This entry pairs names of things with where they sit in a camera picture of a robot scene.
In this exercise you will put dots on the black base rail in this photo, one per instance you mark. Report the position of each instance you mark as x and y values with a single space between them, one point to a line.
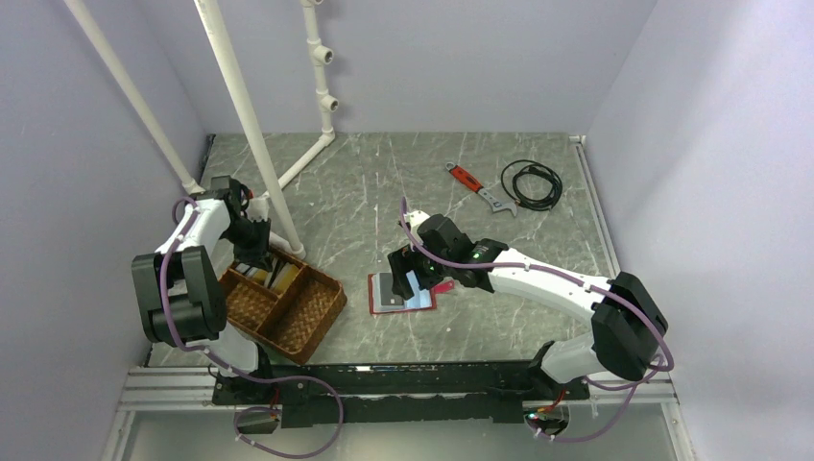
498 391

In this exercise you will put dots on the white pvc pipe frame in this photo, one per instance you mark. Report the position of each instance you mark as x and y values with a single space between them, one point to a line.
215 27

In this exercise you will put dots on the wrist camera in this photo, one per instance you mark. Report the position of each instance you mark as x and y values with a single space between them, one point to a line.
258 208
414 219

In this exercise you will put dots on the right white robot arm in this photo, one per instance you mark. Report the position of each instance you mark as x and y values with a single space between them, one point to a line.
626 330

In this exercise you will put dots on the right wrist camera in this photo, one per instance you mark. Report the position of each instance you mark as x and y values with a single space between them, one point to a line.
414 219

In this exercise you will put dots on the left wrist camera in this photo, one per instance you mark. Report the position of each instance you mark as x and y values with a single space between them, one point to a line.
258 208

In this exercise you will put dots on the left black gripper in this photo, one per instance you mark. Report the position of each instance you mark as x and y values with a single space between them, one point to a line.
259 256

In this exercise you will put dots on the aluminium frame rail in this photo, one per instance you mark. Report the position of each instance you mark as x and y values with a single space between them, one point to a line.
150 389

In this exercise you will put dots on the white cards in basket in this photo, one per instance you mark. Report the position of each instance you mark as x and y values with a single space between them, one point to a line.
273 273

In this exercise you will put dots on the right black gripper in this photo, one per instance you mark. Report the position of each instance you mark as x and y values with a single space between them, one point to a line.
403 261

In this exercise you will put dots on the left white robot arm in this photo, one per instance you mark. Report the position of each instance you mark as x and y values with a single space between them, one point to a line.
180 299

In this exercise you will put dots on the woven wicker basket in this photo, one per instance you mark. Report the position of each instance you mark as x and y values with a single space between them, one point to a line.
293 323

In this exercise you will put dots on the red handled adjustable wrench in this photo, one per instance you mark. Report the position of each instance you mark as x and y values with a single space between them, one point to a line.
465 178

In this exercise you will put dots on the dark credit card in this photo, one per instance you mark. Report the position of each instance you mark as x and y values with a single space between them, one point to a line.
385 297

